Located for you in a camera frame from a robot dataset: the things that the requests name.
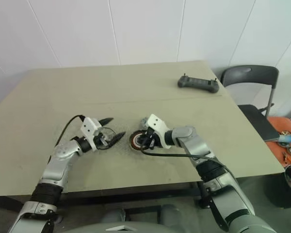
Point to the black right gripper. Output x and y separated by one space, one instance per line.
150 139

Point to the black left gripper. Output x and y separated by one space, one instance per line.
99 141

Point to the round copper-wound motor housing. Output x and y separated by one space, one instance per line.
133 143

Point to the silver round motor lid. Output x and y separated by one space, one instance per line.
143 121

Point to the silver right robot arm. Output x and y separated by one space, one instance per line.
198 145

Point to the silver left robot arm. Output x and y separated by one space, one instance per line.
60 155

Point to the small copper motor part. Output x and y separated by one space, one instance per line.
285 133

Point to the grey rounded shape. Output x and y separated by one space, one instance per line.
171 213

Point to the dark grey remote controller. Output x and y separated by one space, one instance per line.
198 83

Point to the grey robot torso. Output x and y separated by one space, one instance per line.
160 228

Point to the black folding chair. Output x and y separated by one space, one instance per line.
254 75

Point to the orange cloth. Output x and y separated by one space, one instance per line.
279 150

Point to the small blue tool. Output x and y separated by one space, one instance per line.
286 139

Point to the black round bin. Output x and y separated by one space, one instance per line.
288 191

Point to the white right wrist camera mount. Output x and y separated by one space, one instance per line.
157 125

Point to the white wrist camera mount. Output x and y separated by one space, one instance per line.
88 127
157 125

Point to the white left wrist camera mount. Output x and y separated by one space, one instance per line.
88 127

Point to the dark table frame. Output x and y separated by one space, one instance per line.
135 194

